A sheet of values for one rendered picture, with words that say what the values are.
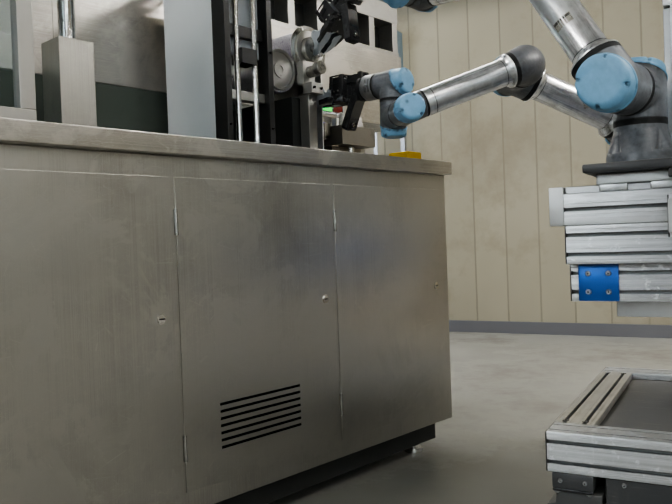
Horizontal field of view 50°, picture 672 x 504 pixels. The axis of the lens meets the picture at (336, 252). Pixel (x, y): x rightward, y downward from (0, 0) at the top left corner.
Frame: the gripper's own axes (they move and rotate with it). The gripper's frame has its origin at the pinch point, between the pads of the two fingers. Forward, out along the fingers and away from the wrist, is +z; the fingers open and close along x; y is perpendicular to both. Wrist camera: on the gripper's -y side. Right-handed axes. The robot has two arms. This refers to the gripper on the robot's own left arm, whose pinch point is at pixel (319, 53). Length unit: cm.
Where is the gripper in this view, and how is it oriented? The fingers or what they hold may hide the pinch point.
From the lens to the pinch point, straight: 225.3
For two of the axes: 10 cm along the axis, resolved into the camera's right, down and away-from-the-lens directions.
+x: -6.8, 0.3, -7.4
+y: -5.0, -7.6, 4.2
